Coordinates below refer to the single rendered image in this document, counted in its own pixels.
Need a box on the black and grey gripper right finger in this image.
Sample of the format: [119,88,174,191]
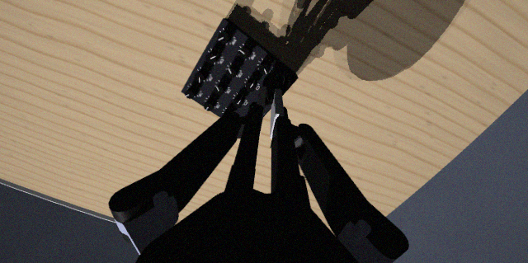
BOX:
[270,89,409,263]

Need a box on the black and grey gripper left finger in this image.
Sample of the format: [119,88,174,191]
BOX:
[108,86,266,263]

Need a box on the black knob box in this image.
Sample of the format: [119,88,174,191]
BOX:
[181,18,298,117]

